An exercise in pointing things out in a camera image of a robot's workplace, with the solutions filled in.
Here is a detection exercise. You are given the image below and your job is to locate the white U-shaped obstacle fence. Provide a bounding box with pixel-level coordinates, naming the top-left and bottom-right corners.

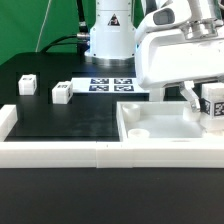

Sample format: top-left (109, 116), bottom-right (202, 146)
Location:
top-left (0, 105), bottom-right (224, 168)

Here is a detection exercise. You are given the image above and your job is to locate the white square tabletop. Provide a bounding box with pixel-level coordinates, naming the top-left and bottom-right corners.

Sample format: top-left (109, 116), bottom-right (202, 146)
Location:
top-left (116, 101), bottom-right (224, 142)

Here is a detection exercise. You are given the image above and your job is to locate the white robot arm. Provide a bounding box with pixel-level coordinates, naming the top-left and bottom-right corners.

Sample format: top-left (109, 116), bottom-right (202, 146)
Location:
top-left (85, 0), bottom-right (224, 111)

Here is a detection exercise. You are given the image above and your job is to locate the black cable bundle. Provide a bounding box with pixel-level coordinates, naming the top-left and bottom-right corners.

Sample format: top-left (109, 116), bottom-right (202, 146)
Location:
top-left (41, 0), bottom-right (92, 54)

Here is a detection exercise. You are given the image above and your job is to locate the green backdrop curtain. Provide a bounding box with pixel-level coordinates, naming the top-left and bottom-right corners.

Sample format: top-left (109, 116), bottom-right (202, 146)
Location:
top-left (0, 0), bottom-right (158, 66)

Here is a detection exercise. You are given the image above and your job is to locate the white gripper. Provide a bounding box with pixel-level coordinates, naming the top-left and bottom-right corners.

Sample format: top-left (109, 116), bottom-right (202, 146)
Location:
top-left (135, 6), bottom-right (224, 112)

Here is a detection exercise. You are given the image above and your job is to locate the white sheet with AprilTags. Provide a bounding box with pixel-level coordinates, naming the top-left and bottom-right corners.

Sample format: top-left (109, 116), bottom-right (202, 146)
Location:
top-left (72, 77), bottom-right (145, 93)

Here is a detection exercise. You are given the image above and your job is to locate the white thin cable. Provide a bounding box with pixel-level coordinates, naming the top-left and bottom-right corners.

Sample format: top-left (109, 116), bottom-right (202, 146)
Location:
top-left (35, 0), bottom-right (53, 53)

